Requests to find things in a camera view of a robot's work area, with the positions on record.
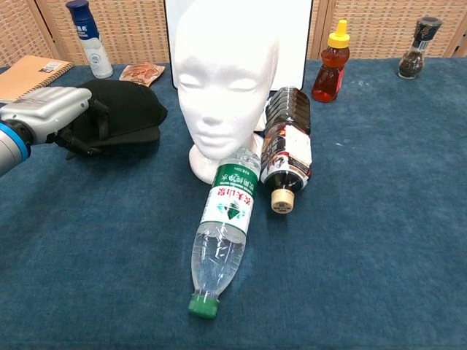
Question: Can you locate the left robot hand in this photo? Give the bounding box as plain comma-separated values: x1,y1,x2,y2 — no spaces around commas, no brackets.
0,86,110,158

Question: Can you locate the black cap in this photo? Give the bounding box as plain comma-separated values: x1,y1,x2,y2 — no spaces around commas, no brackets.
64,79,169,160

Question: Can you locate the white mannequin head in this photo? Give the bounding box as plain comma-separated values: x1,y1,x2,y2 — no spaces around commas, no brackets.
171,0,280,182

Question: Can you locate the brown spiral notebook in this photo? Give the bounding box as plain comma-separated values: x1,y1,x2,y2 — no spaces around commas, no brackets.
0,54,74,103

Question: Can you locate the white bottle blue cap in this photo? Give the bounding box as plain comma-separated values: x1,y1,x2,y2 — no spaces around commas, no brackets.
65,0,114,79

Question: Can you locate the orange spout pouch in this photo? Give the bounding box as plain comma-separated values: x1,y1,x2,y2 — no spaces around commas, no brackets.
119,62,166,88

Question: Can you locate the clear water bottle green cap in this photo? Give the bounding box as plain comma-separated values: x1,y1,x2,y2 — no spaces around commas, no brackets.
188,148,262,319

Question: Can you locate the dark sauce bottle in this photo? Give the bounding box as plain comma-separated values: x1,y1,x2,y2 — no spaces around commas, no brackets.
259,86,314,219

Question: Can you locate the white board with stand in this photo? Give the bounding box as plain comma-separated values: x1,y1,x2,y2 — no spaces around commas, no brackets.
163,0,314,92

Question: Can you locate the honey bottle yellow cap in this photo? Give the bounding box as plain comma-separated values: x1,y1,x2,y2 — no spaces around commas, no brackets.
312,20,350,104

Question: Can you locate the blue table cloth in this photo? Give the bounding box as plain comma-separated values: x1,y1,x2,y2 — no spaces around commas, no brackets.
0,56,467,350

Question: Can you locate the woven folding screen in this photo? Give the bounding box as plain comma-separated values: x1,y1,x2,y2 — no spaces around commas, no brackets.
0,0,467,69

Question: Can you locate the glass pepper grinder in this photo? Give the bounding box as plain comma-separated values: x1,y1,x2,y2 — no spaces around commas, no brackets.
397,16,443,79

